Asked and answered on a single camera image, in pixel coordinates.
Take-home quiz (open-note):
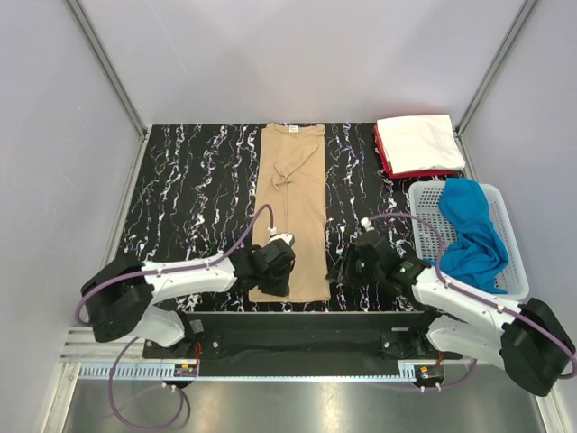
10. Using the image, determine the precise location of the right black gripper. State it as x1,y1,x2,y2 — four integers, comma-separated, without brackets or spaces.
325,242,384,289

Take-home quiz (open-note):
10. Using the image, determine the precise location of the beige t shirt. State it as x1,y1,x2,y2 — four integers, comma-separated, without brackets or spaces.
249,124,330,303

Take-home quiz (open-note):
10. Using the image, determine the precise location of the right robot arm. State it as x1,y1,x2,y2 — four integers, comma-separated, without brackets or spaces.
326,231,576,397

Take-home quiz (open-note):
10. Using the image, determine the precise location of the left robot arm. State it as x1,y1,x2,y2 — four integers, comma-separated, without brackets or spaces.
80,233,295,357

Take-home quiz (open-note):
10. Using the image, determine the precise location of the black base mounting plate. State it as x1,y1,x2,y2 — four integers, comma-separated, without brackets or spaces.
143,310,463,378

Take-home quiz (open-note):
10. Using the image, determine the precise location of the folded red t shirt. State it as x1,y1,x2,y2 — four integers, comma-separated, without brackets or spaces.
372,125,456,180

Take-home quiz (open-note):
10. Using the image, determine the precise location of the blue t shirt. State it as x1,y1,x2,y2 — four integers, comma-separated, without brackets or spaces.
439,178,509,295

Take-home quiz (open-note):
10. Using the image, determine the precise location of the folded white t shirt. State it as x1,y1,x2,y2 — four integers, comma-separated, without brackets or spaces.
376,115,466,175

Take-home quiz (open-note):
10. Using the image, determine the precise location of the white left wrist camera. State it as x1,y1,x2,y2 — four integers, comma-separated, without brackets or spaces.
268,227,295,247

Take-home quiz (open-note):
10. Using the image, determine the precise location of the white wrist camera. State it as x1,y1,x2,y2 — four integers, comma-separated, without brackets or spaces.
360,217,375,233
268,227,295,247

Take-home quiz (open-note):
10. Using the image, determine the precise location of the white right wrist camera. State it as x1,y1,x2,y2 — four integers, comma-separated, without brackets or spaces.
360,217,375,233

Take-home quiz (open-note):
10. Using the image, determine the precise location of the grey slotted cable duct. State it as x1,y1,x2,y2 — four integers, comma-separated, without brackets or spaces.
78,362,198,381

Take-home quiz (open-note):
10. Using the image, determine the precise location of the aluminium rail profile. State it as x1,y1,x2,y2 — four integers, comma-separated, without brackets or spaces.
60,327,551,364

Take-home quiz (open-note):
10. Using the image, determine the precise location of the left aluminium frame post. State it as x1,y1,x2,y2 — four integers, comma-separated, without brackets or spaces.
65,0,151,136

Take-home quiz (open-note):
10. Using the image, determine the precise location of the aluminium frame post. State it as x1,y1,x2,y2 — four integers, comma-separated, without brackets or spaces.
65,0,151,136
454,0,540,135

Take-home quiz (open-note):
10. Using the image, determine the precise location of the right aluminium frame post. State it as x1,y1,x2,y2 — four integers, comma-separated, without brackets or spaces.
454,0,540,135

